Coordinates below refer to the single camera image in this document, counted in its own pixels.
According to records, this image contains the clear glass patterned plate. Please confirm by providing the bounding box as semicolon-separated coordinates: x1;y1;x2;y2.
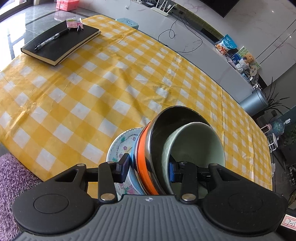
106;128;142;200

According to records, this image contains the green ceramic bowl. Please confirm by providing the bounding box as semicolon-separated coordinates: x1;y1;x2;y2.
159;122;226;194

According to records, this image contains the orange steel bowl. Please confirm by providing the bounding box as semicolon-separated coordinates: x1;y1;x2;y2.
135;105;209;195

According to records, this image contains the blue steel bowl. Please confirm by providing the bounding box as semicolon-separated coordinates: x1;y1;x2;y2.
128;135;146;195

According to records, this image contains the yellow checkered tablecloth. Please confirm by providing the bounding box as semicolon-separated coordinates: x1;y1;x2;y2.
1;16;273;189

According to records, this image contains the purple fluffy rug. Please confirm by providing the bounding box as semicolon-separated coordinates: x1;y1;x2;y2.
1;153;42;240

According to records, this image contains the white round side table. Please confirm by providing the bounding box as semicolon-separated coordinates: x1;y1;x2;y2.
267;133;278;153

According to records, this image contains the pink small heater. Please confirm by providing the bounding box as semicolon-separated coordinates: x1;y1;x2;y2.
260;123;272;134

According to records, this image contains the grey metal trash bin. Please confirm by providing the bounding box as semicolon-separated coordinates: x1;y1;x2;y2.
239;89;268;116

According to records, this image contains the blue water jug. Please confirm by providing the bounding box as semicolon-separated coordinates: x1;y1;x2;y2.
271;118;291;137

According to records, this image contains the potted plant right corner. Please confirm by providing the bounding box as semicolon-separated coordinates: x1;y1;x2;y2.
264;78;291;117

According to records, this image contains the teddy bear bouquet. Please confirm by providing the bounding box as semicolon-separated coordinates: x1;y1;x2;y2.
236;53;255;73

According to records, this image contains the black notebook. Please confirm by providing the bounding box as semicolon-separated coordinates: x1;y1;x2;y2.
21;20;101;66

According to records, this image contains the green picture card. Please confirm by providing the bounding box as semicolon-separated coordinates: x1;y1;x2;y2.
231;46;261;76

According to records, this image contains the blue snack bag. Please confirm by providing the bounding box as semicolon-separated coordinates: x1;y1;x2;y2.
215;35;237;55

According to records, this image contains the black pen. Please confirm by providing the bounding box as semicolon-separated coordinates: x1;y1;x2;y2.
34;28;70;51

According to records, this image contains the teal plastic stool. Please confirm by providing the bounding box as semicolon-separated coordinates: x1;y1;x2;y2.
116;18;139;30

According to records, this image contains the white wifi router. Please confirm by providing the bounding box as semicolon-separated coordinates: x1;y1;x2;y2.
151;1;176;16

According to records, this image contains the black curved television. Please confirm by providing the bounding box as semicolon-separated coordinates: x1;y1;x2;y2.
201;0;239;18

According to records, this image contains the pink storage box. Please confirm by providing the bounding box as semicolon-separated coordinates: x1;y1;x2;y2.
56;0;79;11

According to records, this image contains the black power cable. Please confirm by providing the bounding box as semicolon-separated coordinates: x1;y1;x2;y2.
157;11;204;54

